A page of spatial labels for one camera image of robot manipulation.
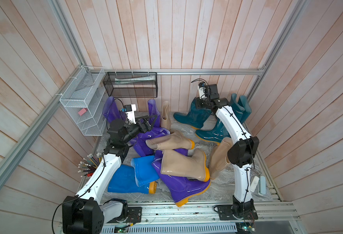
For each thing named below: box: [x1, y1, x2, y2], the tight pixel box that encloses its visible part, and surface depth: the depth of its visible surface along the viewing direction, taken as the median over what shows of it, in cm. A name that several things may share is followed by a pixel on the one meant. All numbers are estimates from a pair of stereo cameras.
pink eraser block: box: [77, 107, 88, 117], surface depth 84 cm
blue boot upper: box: [130, 155, 160, 187], surface depth 75 cm
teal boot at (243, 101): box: [237, 95, 252, 124], surface depth 90 cm
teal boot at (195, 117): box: [173, 97, 212, 130], surface depth 104 cm
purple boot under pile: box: [129, 126, 171, 157], surface depth 88 cm
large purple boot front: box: [151, 157, 211, 207], surface depth 75 cm
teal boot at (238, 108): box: [229, 93, 245, 118], surface depth 90 cm
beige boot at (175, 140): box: [145, 129, 195, 151], surface depth 83 cm
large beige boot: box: [160, 148, 210, 182], surface depth 78 cm
